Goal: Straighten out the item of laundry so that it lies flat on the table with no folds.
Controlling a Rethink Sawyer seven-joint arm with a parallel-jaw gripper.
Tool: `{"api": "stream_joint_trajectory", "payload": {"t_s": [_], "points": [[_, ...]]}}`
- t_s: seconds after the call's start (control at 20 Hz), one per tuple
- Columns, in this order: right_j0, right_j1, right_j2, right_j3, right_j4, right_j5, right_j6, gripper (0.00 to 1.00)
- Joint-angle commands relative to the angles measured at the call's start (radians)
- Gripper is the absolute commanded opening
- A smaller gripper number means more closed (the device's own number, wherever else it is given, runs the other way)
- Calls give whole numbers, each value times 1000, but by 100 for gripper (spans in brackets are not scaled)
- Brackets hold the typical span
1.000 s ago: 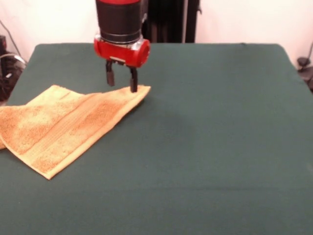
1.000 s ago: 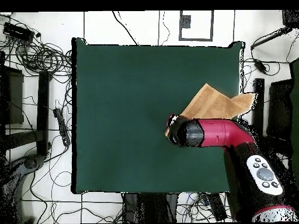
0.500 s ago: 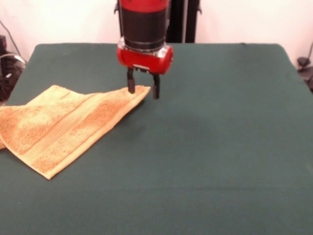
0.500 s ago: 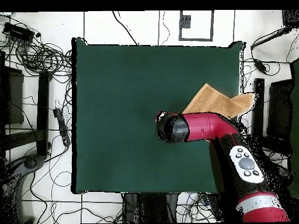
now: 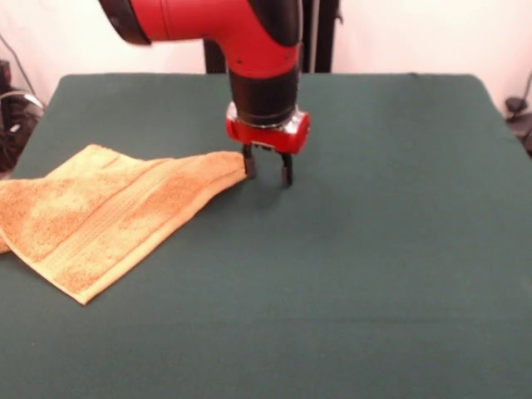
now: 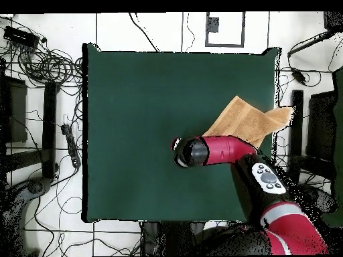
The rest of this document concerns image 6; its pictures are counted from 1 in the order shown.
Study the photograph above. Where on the tan terry towel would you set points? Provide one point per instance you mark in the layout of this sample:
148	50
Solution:
243	120

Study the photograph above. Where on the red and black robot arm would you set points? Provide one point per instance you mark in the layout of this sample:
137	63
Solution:
230	150

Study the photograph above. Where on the black flat panel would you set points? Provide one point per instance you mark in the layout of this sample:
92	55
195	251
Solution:
16	112
321	125

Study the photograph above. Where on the dark green table cloth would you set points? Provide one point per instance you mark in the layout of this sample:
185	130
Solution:
134	107

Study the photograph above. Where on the black power strip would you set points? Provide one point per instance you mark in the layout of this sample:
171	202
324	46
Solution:
70	144

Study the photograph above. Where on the black upright bar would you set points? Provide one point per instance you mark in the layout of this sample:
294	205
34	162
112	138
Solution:
49	128
296	139

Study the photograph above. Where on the black power adapter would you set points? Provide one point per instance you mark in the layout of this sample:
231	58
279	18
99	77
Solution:
298	76

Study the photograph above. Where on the black stand base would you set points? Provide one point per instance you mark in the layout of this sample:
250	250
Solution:
321	199
34	186

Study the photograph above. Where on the black electronics box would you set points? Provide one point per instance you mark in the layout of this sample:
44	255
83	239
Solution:
21	36

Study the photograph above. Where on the black rod with head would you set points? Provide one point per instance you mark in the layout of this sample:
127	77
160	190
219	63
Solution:
333	21

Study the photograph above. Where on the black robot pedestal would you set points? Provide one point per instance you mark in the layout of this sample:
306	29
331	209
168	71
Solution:
171	238

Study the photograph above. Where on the grey rectangular frame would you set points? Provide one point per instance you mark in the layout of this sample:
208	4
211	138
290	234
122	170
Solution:
243	29

